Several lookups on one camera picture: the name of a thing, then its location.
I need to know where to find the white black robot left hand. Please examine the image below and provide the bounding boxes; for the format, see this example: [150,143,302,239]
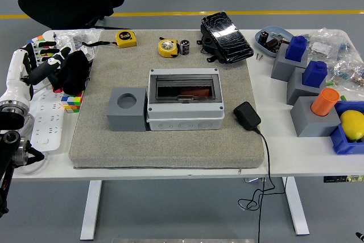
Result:
[0,40,72,109]

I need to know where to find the grey electrical box with lid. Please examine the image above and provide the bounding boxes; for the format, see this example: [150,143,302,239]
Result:
[146,68,225,131]

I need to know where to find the large colourful puzzle cube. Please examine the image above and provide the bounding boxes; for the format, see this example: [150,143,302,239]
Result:
[27,35,57,59]

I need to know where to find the black cloth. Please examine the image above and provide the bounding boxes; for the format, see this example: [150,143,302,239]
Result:
[51,51,90,96]

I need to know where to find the white power strip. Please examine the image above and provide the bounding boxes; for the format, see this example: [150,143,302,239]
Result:
[28,90,68,153]

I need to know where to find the small colourful puzzle cube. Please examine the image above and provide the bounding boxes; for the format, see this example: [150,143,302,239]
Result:
[61,90,85,114]

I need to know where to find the black table control panel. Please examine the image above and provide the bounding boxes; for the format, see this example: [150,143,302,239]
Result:
[323,175,364,183]

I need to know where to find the white table leg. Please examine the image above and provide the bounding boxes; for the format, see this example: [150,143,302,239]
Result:
[282,176,310,236]
[80,180,102,241]

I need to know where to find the clear plastic bag with parts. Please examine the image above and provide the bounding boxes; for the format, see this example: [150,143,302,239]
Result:
[55,28,103,63]
[326,56,364,90]
[307,27,355,64]

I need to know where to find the black office chair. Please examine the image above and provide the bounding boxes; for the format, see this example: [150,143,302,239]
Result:
[18,0,126,30]

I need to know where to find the blue storage bin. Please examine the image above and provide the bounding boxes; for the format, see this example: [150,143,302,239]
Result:
[329,100,364,155]

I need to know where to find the yellow lemon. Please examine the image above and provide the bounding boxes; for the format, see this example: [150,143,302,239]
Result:
[340,109,364,142]

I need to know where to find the rectangular yellow tape measure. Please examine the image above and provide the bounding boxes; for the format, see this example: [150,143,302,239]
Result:
[81,30,138,49]

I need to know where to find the grey holder block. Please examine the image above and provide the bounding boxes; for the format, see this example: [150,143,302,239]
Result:
[270,43,309,83]
[286,67,327,106]
[289,96,342,138]
[106,87,148,133]

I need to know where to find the round yellow tape measure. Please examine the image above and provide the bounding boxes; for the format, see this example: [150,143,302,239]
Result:
[158,37,180,57]

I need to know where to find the black power adapter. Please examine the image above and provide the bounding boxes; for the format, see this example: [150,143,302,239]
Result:
[233,101,262,131]

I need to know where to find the blue plastic block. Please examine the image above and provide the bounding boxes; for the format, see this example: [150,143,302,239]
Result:
[284,35,308,63]
[301,60,328,88]

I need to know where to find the grey-brown mat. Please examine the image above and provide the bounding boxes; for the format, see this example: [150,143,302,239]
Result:
[69,29,265,170]

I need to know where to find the dark brown components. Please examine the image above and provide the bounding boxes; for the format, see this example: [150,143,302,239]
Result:
[264,34,288,51]

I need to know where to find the black glossy device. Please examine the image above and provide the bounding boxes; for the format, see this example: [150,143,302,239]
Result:
[196,11,254,64]

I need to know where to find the blue-grey dish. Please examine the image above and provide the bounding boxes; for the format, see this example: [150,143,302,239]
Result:
[254,25,295,58]

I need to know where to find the black adapter cord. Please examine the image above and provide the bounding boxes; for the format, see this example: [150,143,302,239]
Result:
[237,127,286,243]

